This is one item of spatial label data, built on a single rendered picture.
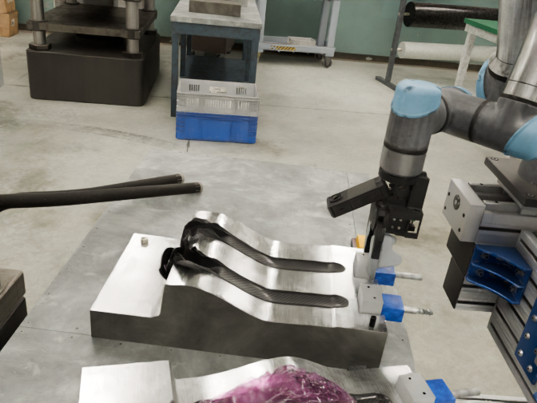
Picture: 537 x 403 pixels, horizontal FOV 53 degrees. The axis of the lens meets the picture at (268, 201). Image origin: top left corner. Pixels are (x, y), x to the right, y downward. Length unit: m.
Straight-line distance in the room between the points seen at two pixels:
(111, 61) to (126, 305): 3.85
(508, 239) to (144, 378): 0.83
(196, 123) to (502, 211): 3.06
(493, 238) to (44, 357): 0.91
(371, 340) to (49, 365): 0.52
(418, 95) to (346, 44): 6.55
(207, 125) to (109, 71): 1.09
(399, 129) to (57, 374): 0.68
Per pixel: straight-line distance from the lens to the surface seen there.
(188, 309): 0.92
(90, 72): 4.78
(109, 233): 1.30
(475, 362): 2.41
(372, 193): 0.97
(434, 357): 2.35
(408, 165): 0.94
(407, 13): 6.36
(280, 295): 0.98
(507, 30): 1.20
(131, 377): 0.78
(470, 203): 1.21
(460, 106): 0.98
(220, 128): 4.06
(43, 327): 1.05
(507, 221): 1.25
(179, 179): 1.51
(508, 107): 0.96
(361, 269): 1.04
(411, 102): 0.91
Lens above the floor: 1.46
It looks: 27 degrees down
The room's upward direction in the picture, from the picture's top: 6 degrees clockwise
